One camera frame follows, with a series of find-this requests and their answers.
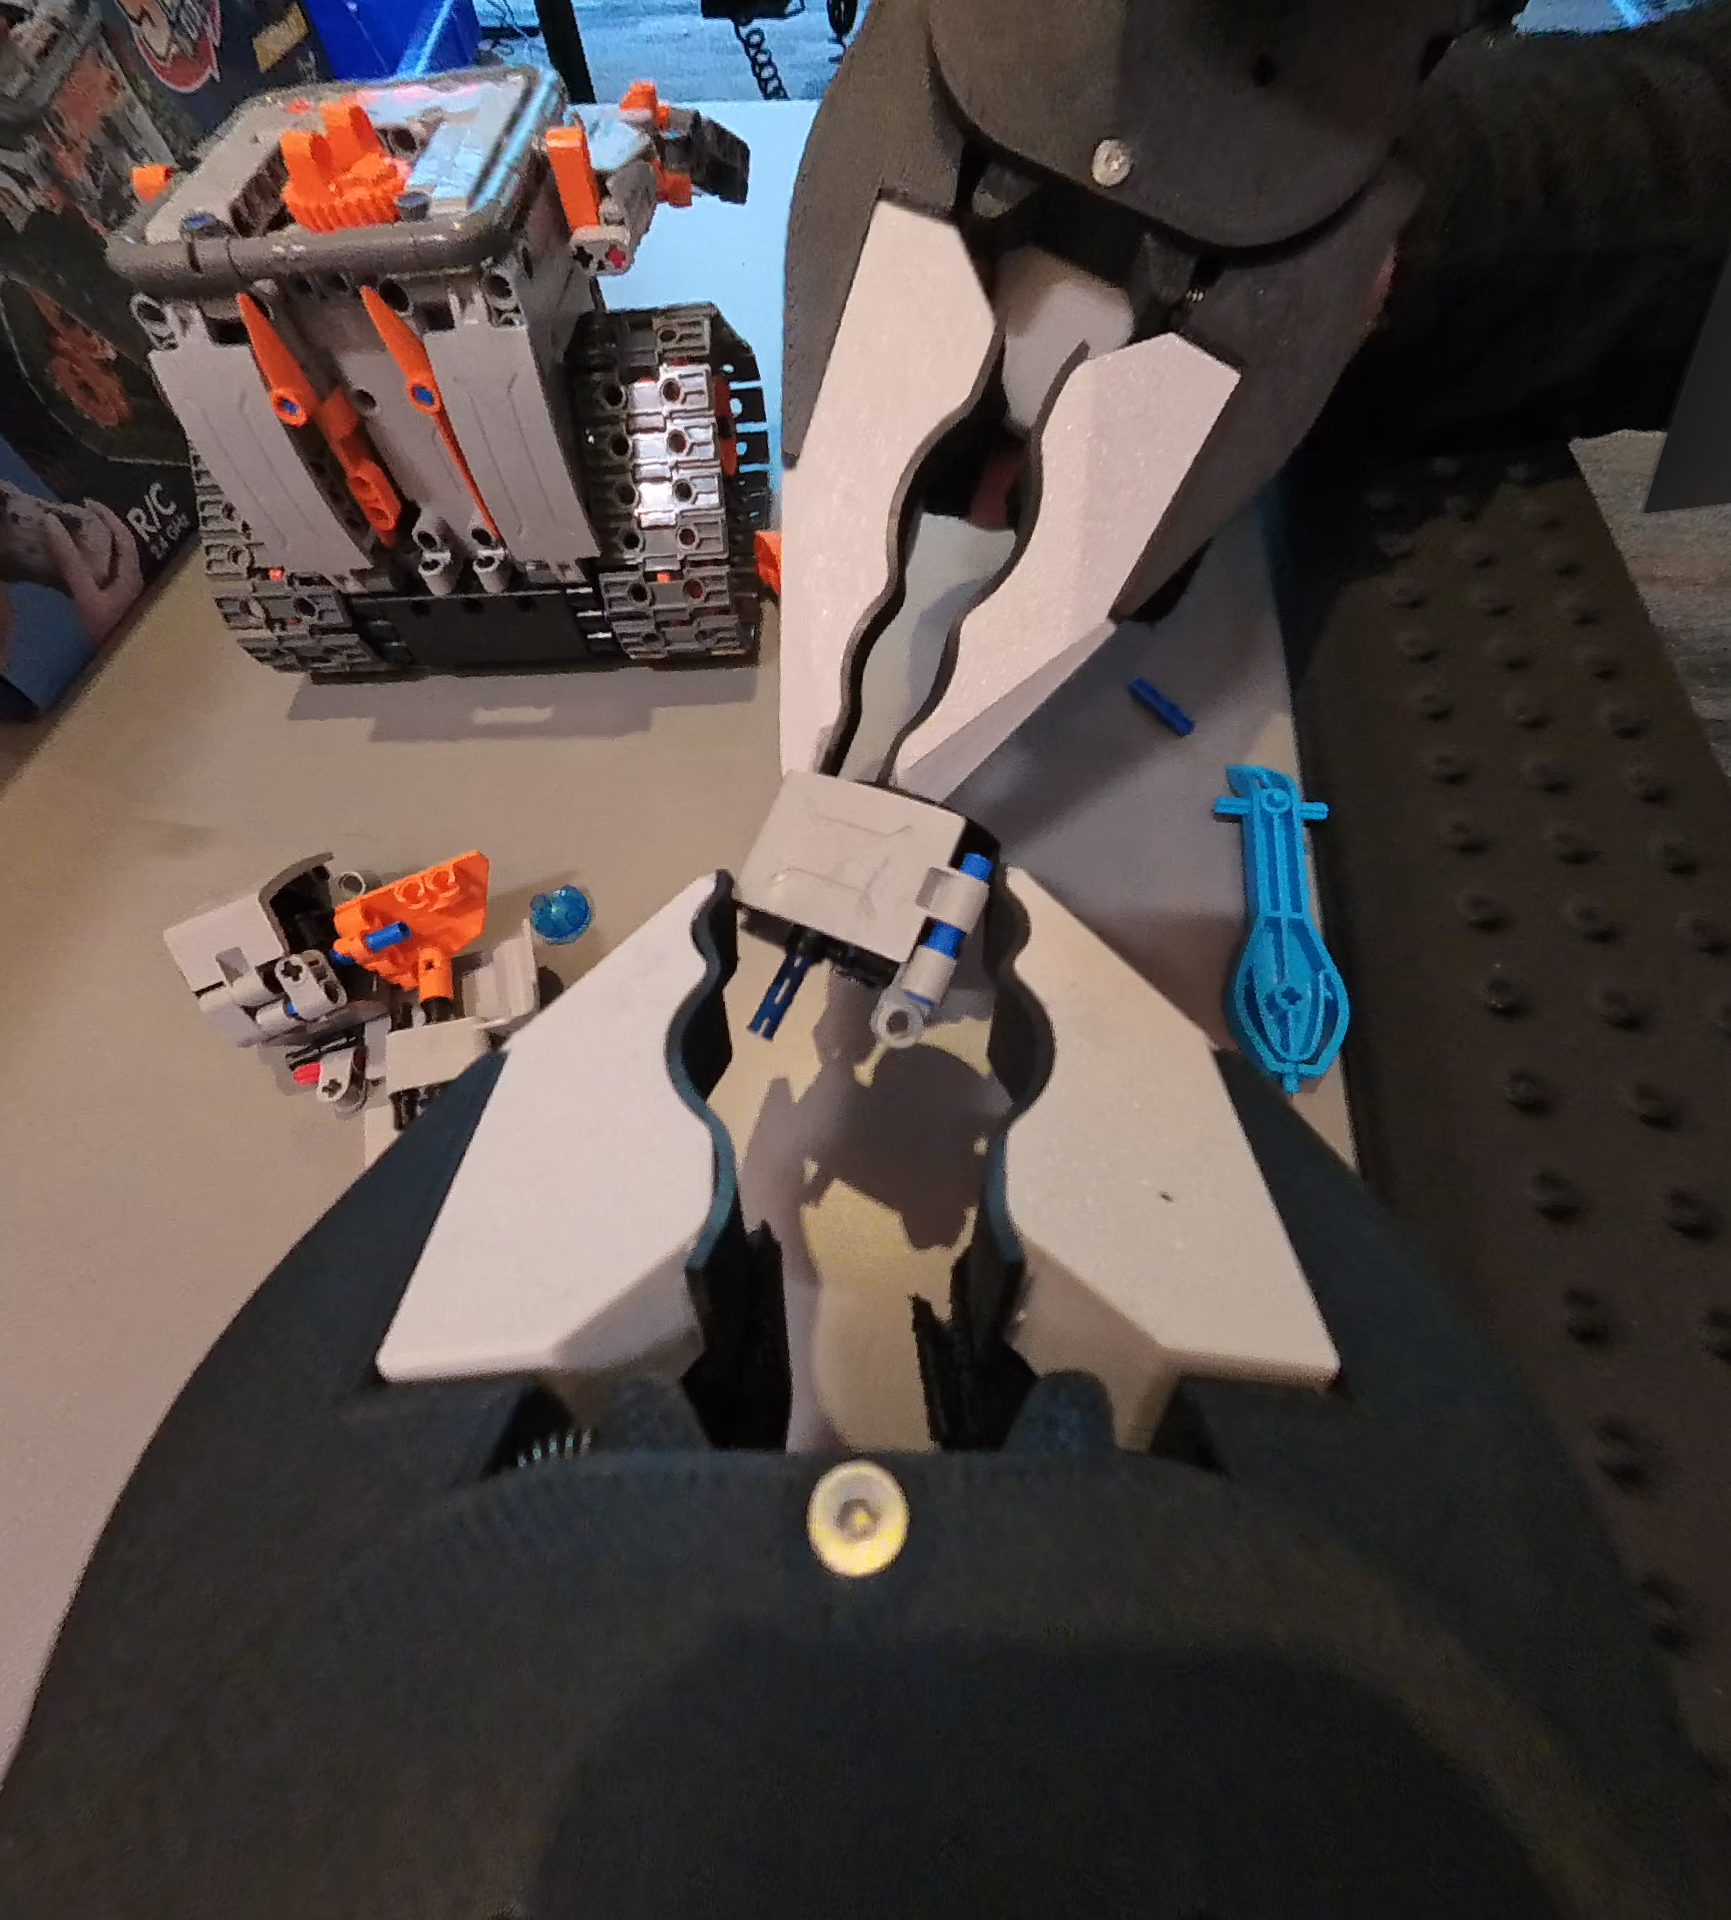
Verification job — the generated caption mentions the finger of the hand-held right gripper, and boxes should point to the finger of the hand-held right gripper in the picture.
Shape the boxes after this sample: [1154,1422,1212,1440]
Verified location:
[891,331,1246,806]
[784,198,1023,776]

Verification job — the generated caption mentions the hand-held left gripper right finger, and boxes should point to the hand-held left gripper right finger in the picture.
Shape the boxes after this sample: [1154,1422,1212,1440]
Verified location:
[938,870,1344,1396]

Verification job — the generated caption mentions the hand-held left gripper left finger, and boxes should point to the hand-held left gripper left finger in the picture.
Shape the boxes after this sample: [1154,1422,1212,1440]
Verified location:
[380,870,784,1396]

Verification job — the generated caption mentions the light blue paddle piece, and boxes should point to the light blue paddle piece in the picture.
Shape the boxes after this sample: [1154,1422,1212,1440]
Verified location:
[1216,766,1354,1089]

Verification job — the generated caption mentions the small grey orange brick assembly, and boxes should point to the small grey orange brick assembly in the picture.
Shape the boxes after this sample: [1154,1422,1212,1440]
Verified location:
[161,852,551,1155]

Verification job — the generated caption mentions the black dimpled foam mat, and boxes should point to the black dimpled foam mat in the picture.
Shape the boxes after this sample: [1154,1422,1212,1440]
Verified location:
[1272,449,1731,1920]

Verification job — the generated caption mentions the large grey tracked brick vehicle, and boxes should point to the large grey tracked brick vehicle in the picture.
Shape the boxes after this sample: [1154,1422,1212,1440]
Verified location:
[111,69,776,682]

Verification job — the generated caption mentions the blue storage bin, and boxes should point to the blue storage bin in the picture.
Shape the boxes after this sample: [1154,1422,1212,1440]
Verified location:
[298,0,481,78]

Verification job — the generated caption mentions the blue cardboard box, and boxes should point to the blue cardboard box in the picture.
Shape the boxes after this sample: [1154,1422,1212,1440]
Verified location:
[0,0,289,722]

